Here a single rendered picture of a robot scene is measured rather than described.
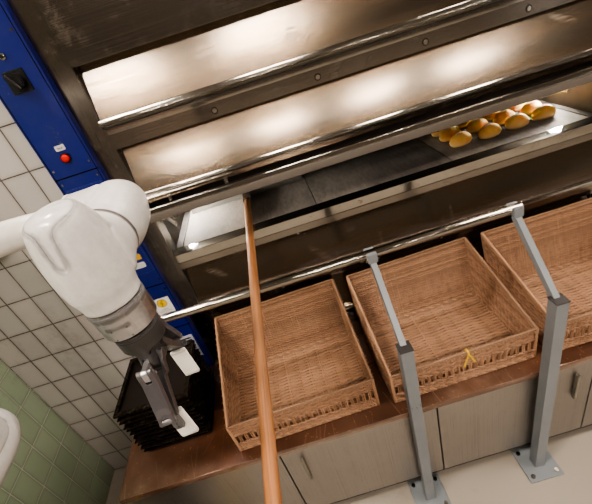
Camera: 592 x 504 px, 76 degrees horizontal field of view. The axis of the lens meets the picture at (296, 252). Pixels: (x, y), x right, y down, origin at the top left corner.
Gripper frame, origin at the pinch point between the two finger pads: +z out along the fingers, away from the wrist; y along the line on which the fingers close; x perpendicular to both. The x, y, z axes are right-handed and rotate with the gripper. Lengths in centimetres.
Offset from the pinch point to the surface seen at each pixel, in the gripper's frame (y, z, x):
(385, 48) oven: -82, -31, 80
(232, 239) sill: -85, 17, 7
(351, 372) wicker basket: -51, 76, 33
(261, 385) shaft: -7.5, 12.9, 10.8
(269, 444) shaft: 6.6, 12.9, 10.5
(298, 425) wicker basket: -35, 72, 7
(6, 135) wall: -89, -45, -44
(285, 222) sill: -84, 18, 29
